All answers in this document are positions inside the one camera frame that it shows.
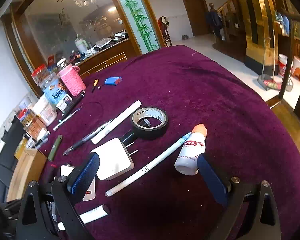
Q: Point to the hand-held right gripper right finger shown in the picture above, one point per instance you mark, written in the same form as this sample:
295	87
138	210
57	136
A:
212	180

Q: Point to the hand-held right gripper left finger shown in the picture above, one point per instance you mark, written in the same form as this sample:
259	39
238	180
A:
83	175

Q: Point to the clear gel pen black grip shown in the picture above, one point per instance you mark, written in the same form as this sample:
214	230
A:
76	146

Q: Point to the white charger adapter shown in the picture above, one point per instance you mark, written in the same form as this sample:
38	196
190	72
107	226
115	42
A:
112	161

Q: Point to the cardboard box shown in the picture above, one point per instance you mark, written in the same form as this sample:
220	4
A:
25	172

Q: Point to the long thin white pen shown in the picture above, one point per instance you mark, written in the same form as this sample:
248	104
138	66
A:
145	168

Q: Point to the white paint marker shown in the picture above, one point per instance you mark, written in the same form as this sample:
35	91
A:
120	118

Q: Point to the black tape roll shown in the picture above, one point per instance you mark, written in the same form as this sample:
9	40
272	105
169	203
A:
145	133

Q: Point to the white bottle orange cap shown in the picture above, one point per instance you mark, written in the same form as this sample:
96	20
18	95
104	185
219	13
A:
190	155

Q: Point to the green lighter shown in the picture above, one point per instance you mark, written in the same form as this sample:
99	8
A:
55	147

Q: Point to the short white marker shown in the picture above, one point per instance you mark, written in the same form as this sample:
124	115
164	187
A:
95	213

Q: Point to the clear slim pen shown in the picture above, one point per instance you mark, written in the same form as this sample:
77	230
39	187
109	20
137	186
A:
67	117

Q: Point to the small printed box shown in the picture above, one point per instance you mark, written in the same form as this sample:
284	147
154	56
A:
65	103

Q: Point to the white plastic jar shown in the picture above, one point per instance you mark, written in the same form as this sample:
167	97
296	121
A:
43	110

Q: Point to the black sofa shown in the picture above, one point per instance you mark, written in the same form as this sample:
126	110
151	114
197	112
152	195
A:
3	155

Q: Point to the blue label jar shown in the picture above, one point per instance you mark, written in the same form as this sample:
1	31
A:
53	91

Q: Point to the pink knit covered bottle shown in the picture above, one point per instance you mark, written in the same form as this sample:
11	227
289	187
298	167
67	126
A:
71	80

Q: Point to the blue battery pack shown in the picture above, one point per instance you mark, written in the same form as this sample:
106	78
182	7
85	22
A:
113	80

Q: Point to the red lid clear jar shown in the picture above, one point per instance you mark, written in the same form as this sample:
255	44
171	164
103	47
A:
41	73

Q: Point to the wooden counter cabinet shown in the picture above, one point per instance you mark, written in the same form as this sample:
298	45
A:
107	52

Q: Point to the white kettle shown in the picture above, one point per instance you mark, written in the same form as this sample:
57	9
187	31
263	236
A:
81	45

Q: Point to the white plastic bucket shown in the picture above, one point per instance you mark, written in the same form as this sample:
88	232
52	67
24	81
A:
285	65

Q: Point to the wooden staircase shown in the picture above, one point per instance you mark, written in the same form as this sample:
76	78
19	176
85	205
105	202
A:
230	30

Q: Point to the wooden chair with clothes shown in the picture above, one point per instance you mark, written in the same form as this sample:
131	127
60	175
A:
165	30

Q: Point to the dark hanging jacket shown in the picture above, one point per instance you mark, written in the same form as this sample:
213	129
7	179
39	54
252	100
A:
213	20

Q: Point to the brown wooden door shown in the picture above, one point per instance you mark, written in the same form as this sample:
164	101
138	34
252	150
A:
193	12

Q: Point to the bamboo print glass partition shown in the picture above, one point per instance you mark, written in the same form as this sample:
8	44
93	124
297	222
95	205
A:
137	15

